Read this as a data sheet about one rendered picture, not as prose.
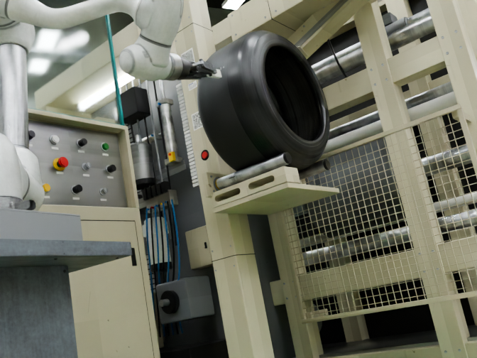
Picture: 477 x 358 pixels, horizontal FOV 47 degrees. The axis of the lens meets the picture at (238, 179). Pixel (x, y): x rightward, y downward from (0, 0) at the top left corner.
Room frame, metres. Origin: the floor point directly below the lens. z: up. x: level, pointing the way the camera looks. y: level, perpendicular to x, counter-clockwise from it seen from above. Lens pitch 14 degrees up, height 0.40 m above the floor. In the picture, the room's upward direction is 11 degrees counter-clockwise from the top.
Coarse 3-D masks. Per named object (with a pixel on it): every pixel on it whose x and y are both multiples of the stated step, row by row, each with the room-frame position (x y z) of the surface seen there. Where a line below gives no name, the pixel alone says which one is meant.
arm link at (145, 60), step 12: (132, 48) 1.47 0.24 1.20; (144, 48) 1.48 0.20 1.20; (156, 48) 1.49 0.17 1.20; (168, 48) 1.51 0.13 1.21; (120, 60) 1.50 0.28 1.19; (132, 60) 1.47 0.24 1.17; (144, 60) 1.48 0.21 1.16; (156, 60) 1.51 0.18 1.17; (168, 60) 1.55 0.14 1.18; (132, 72) 1.50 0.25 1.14; (144, 72) 1.51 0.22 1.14; (156, 72) 1.54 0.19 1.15; (168, 72) 1.59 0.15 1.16
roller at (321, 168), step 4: (324, 160) 2.11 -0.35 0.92; (312, 164) 2.15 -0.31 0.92; (316, 164) 2.13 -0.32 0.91; (320, 164) 2.12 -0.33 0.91; (324, 164) 2.11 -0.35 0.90; (328, 164) 2.12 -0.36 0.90; (308, 168) 2.15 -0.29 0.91; (312, 168) 2.14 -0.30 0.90; (316, 168) 2.13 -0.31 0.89; (320, 168) 2.12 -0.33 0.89; (324, 168) 2.12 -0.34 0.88; (328, 168) 2.12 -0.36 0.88; (300, 172) 2.17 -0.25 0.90; (304, 172) 2.16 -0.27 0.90; (308, 172) 2.15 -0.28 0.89; (312, 172) 2.15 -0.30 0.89; (316, 172) 2.14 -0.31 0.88; (320, 172) 2.14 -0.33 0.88; (300, 176) 2.18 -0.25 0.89; (304, 176) 2.18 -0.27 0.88; (308, 176) 2.17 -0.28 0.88
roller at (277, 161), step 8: (272, 160) 1.92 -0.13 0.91; (280, 160) 1.89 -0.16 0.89; (288, 160) 1.89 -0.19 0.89; (248, 168) 1.98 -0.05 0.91; (256, 168) 1.96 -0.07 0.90; (264, 168) 1.94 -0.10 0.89; (272, 168) 1.94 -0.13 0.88; (224, 176) 2.07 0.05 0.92; (232, 176) 2.03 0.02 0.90; (240, 176) 2.01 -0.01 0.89; (248, 176) 2.00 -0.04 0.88; (216, 184) 2.08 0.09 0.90; (224, 184) 2.07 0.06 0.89; (232, 184) 2.06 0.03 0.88
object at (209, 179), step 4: (204, 176) 2.07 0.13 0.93; (208, 176) 2.07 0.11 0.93; (212, 176) 2.09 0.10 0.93; (216, 176) 2.11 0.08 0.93; (220, 176) 2.12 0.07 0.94; (204, 180) 2.07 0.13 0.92; (208, 180) 2.06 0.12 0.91; (212, 180) 2.08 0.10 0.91; (204, 184) 2.07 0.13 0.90; (208, 184) 2.06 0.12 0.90; (212, 184) 2.08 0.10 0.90; (204, 188) 2.08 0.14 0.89; (208, 188) 2.06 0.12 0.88; (212, 188) 2.08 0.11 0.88; (216, 188) 2.09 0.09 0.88; (208, 192) 2.07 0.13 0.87; (212, 192) 2.07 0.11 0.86; (208, 196) 2.07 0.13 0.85; (232, 196) 2.17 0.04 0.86
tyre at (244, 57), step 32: (256, 32) 1.92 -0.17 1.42; (256, 64) 1.82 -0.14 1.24; (288, 64) 2.20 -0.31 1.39; (224, 96) 1.85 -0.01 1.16; (256, 96) 1.81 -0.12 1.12; (288, 96) 2.31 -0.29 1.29; (320, 96) 2.16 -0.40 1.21; (224, 128) 1.90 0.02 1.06; (256, 128) 1.85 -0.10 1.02; (288, 128) 1.91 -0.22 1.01; (320, 128) 2.14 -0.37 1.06; (224, 160) 2.03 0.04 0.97; (256, 160) 1.97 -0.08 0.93
